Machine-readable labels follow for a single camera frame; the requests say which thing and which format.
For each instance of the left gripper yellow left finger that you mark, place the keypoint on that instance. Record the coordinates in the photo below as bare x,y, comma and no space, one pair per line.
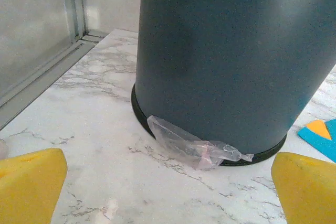
26,190

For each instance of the aluminium frame side rail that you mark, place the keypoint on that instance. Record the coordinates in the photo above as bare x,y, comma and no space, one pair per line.
39,77

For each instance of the dark blue-grey waste bin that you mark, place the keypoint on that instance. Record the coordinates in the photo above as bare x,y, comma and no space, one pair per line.
223,64

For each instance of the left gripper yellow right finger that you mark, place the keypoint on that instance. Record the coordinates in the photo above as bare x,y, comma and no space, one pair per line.
309,195

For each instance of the aluminium frame post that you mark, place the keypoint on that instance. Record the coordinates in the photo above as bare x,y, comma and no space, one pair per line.
74,3

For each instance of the large blue paper scrap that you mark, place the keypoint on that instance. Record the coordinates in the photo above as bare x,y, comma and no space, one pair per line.
320,144

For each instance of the small orange paper scrap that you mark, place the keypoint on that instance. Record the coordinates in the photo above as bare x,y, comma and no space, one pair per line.
319,127

